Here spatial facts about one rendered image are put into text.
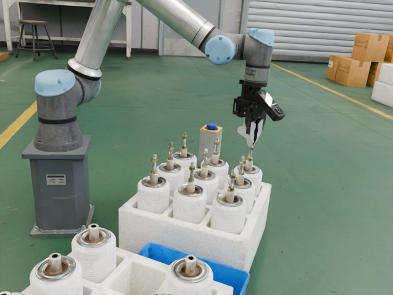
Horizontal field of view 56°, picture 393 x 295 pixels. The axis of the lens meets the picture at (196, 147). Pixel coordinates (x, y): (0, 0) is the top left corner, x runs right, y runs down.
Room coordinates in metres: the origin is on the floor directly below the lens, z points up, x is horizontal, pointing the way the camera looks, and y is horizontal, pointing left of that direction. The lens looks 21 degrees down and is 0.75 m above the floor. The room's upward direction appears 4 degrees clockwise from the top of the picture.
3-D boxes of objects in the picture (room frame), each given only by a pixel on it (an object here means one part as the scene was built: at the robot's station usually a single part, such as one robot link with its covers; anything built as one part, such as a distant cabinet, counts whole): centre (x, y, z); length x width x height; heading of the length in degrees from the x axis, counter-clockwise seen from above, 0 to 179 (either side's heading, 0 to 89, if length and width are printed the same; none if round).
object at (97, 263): (0.69, 0.21, 0.16); 0.10 x 0.10 x 0.18
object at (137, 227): (1.06, -0.03, 0.09); 0.39 x 0.39 x 0.18; 71
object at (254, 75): (1.15, -0.17, 0.57); 0.08 x 0.08 x 0.05
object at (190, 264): (0.61, 0.00, 0.26); 0.02 x 0.02 x 0.03
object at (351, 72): (4.51, -1.81, 0.15); 0.30 x 0.24 x 0.30; 9
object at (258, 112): (1.15, -0.16, 0.49); 0.09 x 0.08 x 0.12; 46
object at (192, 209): (0.95, 0.01, 0.16); 0.10 x 0.10 x 0.18
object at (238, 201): (0.91, -0.10, 0.25); 0.08 x 0.08 x 0.01
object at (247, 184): (1.03, -0.14, 0.25); 0.08 x 0.08 x 0.01
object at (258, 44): (1.15, -0.17, 0.65); 0.09 x 0.08 x 0.11; 80
